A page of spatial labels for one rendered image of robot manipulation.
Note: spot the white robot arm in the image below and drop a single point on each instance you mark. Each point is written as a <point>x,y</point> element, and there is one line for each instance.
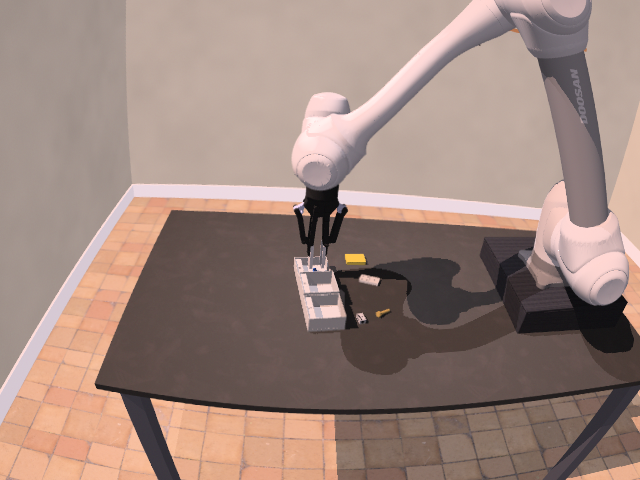
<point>591,254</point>

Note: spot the yellow block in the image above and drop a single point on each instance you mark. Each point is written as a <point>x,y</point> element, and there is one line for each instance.
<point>355,259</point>

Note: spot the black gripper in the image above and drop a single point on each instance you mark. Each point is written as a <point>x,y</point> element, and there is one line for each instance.
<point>318,209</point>

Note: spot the white domino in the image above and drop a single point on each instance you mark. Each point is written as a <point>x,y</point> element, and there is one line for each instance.
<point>369,280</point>

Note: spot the white three-compartment bin rack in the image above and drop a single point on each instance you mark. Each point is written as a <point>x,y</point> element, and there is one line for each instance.
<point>319,296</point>

